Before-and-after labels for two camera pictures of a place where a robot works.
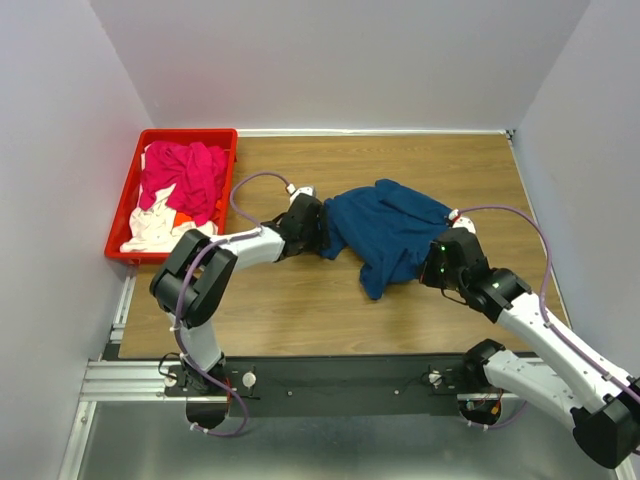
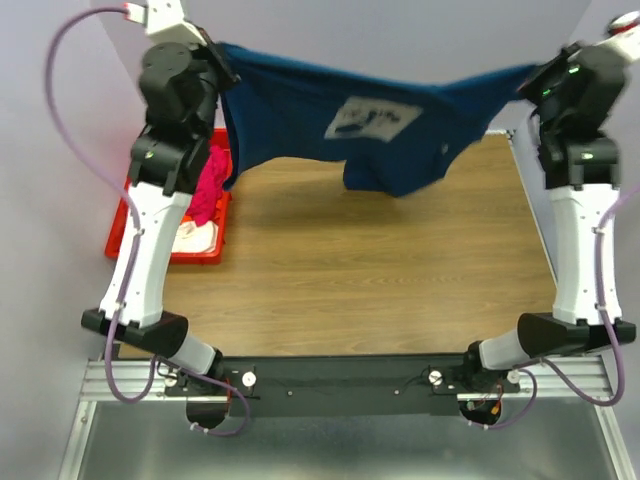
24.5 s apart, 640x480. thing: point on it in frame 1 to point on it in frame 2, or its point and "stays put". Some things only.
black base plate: [331, 386] stays put
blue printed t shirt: [388, 229] to [384, 128]
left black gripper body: [313, 239] to [214, 78]
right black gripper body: [434, 271] to [539, 87]
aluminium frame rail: [115, 380] stays put
